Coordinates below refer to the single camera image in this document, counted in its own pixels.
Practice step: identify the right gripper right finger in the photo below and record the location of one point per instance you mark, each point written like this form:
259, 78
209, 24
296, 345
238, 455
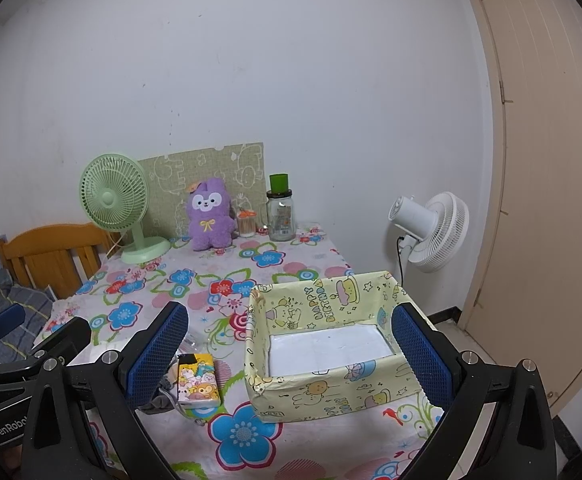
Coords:
519, 442

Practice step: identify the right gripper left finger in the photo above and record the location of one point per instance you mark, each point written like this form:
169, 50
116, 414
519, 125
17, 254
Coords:
119, 386

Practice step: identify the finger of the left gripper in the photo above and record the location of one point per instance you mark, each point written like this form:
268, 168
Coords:
10, 318
66, 337

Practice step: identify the cartoon tissue pack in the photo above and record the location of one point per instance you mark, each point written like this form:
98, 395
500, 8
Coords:
197, 386

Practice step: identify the plaid blue bedding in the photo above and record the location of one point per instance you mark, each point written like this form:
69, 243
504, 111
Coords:
37, 305

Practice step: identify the wooden chair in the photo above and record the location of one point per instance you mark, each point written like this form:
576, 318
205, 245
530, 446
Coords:
61, 256

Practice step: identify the floral tablecloth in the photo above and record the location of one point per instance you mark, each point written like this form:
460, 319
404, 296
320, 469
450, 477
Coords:
231, 441

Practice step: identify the beige door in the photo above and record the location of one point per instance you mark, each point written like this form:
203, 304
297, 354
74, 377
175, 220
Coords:
525, 301

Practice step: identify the green desk fan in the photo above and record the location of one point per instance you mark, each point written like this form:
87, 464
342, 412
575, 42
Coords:
113, 191

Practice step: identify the purple plush toy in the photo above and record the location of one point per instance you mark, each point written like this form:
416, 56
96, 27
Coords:
208, 211

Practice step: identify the yellow cartoon storage box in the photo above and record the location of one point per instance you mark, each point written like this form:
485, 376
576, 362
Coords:
323, 348

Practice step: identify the cotton swab container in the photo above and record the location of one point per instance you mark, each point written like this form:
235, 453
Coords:
246, 222

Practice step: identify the white standing fan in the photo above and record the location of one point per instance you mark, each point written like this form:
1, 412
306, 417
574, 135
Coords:
432, 233

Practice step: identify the glass mason jar mug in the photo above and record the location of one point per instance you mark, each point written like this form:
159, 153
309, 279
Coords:
280, 222

